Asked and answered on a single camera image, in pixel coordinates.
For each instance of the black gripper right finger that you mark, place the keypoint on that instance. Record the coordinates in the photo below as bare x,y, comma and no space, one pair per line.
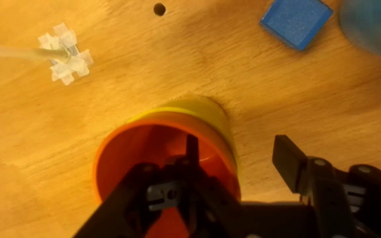
331,202

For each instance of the blue cube block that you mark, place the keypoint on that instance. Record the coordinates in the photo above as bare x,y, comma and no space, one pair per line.
296,19

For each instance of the blue plastic cup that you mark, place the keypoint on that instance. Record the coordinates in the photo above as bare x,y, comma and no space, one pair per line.
370,26

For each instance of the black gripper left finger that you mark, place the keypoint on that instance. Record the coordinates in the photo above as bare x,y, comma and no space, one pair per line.
208,211

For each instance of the orange plastic cup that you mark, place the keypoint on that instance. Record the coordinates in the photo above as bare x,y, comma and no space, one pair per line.
128,153

